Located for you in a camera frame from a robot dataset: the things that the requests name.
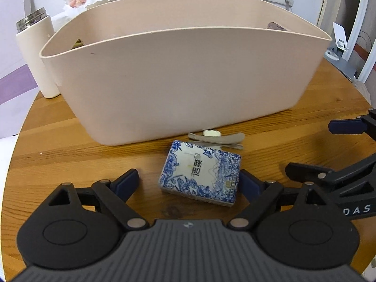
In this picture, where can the white wardrobe shelf unit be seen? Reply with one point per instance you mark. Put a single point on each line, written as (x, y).
(353, 16)

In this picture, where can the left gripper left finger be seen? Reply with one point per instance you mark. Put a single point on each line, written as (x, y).
(76, 227)

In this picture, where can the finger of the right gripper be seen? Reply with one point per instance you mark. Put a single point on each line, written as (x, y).
(328, 179)
(361, 124)

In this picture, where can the blue white tissue pack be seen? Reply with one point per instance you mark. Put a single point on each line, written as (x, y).
(201, 173)

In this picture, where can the cream thermos bottle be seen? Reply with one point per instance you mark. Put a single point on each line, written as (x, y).
(33, 32)

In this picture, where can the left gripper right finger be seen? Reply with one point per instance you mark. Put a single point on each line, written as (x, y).
(299, 227)

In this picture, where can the beige plastic storage bin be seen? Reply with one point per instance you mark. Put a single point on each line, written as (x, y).
(138, 70)

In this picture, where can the beige grey cloth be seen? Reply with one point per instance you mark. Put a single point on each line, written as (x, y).
(361, 88)

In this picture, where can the white phone stand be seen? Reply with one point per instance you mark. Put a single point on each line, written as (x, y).
(339, 46)

